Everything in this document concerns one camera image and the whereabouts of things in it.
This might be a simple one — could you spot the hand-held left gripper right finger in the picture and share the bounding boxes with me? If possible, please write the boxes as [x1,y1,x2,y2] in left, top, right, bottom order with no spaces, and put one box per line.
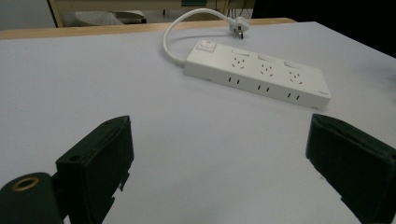
[305,113,396,224]

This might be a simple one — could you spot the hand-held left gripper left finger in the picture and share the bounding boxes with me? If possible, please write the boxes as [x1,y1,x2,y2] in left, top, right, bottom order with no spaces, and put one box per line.
[55,115,135,224]

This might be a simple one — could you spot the white power strip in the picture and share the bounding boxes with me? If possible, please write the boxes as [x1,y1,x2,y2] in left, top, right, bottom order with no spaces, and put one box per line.
[183,38,332,111]

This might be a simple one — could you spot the white table mat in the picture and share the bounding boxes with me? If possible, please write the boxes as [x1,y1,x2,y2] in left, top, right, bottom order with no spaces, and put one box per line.
[0,21,396,224]

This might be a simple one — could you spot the white power plug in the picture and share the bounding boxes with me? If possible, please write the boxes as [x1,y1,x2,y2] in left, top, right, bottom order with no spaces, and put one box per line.
[228,16,251,40]

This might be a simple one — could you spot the white power strip cable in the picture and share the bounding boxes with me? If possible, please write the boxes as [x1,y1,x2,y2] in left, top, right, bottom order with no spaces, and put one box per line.
[162,7,234,67]

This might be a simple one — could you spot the hanging background cables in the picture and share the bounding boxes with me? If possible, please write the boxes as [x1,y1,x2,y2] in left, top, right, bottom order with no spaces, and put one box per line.
[226,0,252,19]

